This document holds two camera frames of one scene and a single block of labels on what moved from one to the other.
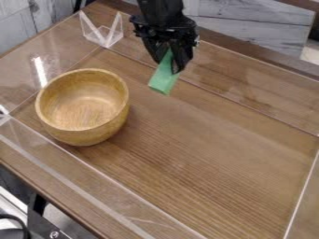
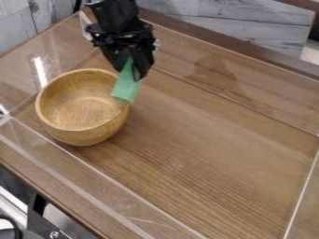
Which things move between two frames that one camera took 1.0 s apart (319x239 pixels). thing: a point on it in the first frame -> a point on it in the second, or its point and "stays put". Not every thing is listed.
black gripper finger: [158, 46] -> [119, 54]
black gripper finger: [181, 50] -> [142, 59]
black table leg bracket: [40, 228] stays put
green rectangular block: [165, 77] -> [127, 87]
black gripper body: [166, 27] -> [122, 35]
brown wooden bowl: [82, 105] stays put
